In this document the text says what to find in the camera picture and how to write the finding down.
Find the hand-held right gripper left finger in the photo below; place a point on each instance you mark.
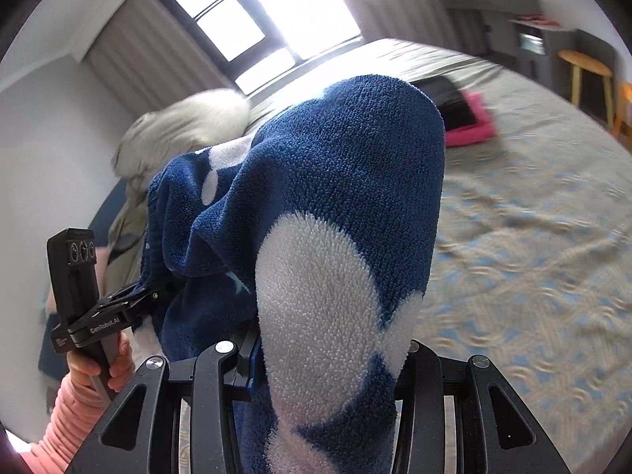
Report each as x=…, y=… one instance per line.
x=239, y=363

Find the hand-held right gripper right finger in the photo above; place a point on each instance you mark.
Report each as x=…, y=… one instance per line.
x=419, y=380

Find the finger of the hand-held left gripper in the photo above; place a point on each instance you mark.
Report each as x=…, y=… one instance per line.
x=140, y=301

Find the blue star fleece blanket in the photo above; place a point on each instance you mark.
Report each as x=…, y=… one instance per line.
x=321, y=182

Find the person's left forearm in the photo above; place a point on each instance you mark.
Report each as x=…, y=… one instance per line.
x=64, y=419

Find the person's left hand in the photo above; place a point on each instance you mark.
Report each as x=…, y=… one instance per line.
x=79, y=368

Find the patterned pillow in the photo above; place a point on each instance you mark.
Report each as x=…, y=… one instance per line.
x=187, y=118

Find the bed with patterned bedspread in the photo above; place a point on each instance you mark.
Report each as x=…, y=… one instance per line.
x=518, y=207

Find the beige curtain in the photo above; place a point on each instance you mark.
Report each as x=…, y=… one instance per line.
x=148, y=54
x=405, y=5

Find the pink folded garment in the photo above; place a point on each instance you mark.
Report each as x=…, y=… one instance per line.
x=474, y=131

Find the black folded garment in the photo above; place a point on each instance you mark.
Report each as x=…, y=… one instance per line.
x=454, y=98

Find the dark framed window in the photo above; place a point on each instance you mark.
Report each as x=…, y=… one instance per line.
x=217, y=0

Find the orange wooden chair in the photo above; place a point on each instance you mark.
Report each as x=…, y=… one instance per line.
x=623, y=113

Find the small grey cabinet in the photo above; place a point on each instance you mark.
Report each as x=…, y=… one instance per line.
x=543, y=49

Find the round wooden stool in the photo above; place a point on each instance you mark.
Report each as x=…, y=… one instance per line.
x=585, y=59

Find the grey desk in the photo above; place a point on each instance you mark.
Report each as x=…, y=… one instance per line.
x=484, y=10

